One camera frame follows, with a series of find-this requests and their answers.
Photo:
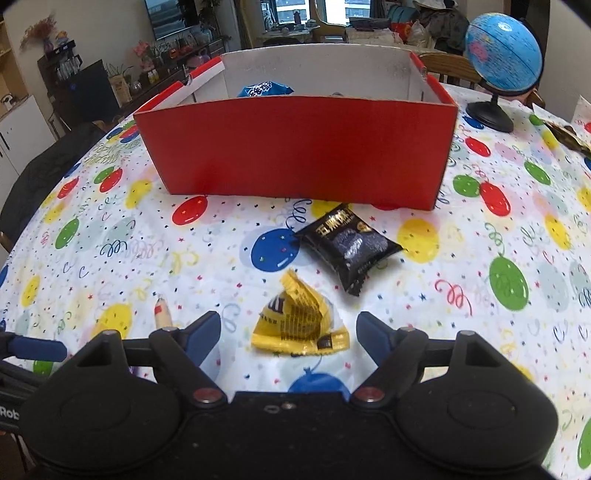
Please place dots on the black cabinet with glasses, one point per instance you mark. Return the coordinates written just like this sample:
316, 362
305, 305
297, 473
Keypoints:
92, 92

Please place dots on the blue desk globe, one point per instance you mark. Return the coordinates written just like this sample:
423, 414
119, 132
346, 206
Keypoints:
503, 50

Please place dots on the red cardboard box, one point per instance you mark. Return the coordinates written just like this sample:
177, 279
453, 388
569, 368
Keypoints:
300, 147

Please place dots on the dark television cabinet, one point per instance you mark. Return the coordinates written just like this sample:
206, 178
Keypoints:
205, 50

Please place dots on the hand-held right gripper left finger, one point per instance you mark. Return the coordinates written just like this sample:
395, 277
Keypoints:
203, 333

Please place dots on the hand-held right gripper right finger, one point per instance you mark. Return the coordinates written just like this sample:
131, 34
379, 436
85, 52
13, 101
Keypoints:
374, 334

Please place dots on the black snack packet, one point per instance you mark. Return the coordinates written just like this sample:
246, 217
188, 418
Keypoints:
351, 244

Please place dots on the dark jacket on chair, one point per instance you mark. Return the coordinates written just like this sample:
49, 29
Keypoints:
41, 175

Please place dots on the balloon print tablecloth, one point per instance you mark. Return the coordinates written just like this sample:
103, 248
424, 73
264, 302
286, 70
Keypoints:
138, 240

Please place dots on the pink flower bouquet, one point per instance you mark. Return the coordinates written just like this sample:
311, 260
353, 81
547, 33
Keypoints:
143, 50

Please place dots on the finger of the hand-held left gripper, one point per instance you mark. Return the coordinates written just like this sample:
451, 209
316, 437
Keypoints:
37, 348

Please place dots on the wooden chair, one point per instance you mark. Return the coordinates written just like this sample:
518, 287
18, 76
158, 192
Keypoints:
443, 67

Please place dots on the dried flower bouquet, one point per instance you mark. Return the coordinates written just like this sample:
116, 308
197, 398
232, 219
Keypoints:
39, 30

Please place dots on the white cabinet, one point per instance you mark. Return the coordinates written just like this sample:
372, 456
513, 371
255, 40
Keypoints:
23, 134

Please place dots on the yellow snack packet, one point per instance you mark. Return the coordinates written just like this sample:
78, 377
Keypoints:
295, 318

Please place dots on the pile of clothes and bags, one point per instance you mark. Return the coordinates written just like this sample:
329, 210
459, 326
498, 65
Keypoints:
434, 23

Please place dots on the blue snack packet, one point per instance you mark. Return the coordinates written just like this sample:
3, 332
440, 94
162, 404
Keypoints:
263, 90

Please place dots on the beige sausage stick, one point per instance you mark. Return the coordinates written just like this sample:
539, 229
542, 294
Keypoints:
162, 314

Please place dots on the flat screen television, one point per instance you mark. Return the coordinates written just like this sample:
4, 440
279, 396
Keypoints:
171, 18

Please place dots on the dark brown snack packet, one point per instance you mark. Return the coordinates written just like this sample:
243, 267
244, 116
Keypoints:
570, 138

